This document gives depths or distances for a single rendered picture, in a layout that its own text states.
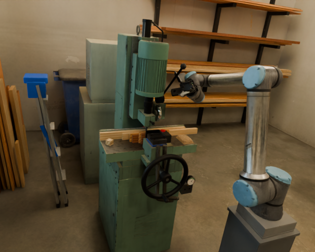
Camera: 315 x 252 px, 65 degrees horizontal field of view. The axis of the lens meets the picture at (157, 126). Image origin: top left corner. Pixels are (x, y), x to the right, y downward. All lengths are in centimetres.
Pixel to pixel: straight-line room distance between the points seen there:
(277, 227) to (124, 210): 90
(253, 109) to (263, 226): 66
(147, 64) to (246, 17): 340
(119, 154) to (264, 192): 81
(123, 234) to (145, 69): 109
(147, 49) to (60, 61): 242
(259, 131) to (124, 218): 100
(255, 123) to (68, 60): 288
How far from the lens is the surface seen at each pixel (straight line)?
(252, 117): 135
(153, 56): 141
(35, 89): 202
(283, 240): 176
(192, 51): 418
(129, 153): 146
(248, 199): 141
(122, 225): 177
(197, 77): 178
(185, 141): 162
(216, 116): 478
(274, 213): 164
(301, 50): 503
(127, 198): 163
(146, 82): 144
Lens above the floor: 159
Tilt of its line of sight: 22 degrees down
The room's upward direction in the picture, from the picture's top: 6 degrees clockwise
